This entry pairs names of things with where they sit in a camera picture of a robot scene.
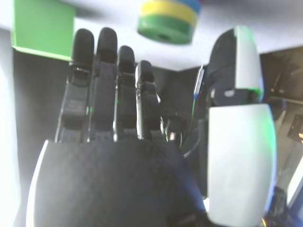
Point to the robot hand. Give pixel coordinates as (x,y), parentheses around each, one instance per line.
(113,179)

